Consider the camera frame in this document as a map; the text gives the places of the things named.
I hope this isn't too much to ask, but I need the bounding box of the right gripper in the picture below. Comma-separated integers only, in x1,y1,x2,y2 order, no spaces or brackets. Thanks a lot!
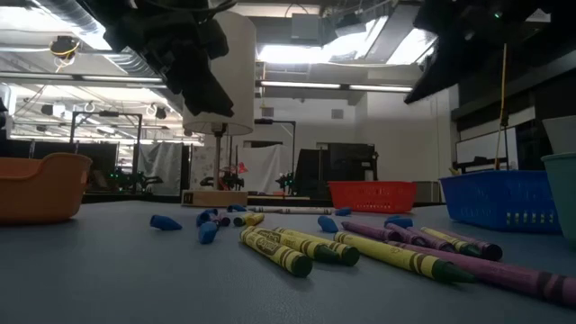
403,0,576,104

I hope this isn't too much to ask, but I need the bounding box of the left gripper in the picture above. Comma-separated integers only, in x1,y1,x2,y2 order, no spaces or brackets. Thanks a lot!
87,0,235,117

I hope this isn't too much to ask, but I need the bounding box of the white crayon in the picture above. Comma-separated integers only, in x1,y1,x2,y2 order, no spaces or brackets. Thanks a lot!
247,205,289,214
281,206,335,216

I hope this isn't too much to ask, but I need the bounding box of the golden yellow crayon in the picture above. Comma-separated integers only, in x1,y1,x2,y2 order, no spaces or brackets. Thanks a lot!
232,211,266,228

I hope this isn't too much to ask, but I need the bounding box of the yellow-green crayon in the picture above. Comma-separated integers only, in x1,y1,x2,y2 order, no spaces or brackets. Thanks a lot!
273,226,361,267
333,230,477,284
420,226,486,258
238,229,314,279
249,225,342,265

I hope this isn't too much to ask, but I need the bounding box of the white shade table lamp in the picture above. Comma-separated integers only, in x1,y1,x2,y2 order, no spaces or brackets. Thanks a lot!
182,11,257,208

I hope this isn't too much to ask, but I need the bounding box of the long ceiling light fixture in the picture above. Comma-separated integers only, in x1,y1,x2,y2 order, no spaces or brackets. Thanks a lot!
257,79,415,95

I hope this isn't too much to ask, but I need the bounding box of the black pole stand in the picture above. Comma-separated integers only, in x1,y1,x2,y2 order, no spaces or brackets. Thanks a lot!
255,118,298,181

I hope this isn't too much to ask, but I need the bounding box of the grey hanging sheet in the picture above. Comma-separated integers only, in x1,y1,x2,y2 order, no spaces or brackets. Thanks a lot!
139,141,185,197

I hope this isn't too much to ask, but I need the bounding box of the whiteboard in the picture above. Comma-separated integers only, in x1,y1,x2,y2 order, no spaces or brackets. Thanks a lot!
455,127,519,176

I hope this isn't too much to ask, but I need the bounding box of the white hanging sheet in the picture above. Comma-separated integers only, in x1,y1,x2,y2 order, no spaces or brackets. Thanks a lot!
237,143,294,194

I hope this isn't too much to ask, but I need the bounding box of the grey box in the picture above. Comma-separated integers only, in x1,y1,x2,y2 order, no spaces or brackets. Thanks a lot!
416,180,443,205

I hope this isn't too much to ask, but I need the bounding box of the blue slotted basket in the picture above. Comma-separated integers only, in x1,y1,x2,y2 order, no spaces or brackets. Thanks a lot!
438,169,563,234

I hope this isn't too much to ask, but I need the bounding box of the black cabinet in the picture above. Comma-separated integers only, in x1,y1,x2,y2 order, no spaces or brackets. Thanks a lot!
294,141,380,203

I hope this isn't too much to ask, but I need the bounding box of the red slotted basket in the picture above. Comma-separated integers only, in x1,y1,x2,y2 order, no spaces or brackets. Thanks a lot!
327,180,419,215

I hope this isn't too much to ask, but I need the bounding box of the black ceiling reel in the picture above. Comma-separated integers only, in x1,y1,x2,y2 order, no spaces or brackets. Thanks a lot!
48,34,82,74

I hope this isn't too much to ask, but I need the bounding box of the teal plastic bin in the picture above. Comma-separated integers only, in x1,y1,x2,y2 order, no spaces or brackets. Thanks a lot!
540,151,576,247

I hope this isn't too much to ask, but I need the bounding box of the orange plastic bin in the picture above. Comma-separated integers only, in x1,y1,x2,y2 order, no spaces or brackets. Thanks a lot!
0,152,94,227

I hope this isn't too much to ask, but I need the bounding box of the silver ventilation duct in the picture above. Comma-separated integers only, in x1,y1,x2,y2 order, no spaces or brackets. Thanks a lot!
33,0,167,77

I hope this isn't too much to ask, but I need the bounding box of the black metal frame stand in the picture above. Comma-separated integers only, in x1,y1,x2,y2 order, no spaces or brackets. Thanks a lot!
69,111,144,194

